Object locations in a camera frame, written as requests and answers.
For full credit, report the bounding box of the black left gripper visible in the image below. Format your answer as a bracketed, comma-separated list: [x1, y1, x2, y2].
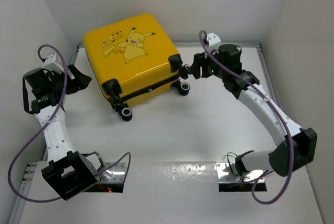
[47, 64, 91, 96]

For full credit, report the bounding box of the yellow suitcase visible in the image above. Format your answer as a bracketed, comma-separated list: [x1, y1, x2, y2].
[83, 13, 190, 122]

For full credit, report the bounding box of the aluminium frame rail left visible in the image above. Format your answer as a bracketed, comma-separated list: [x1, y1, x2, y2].
[7, 44, 73, 223]

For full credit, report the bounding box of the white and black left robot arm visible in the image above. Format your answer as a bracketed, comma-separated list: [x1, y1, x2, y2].
[22, 53, 106, 201]

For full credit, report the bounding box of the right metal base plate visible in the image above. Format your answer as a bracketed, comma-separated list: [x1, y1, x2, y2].
[216, 162, 264, 184]

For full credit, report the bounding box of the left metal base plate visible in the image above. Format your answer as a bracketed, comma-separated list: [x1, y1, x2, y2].
[101, 162, 126, 184]

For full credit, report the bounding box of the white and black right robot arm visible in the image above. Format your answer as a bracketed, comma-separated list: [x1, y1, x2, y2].
[187, 30, 317, 177]

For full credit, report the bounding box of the white front platform board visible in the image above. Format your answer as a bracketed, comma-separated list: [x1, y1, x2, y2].
[20, 162, 322, 223]

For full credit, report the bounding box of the metal base plate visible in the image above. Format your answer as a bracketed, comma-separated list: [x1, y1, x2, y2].
[101, 162, 126, 184]
[216, 162, 264, 184]

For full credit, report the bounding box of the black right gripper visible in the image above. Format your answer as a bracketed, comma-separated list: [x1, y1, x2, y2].
[188, 46, 226, 80]

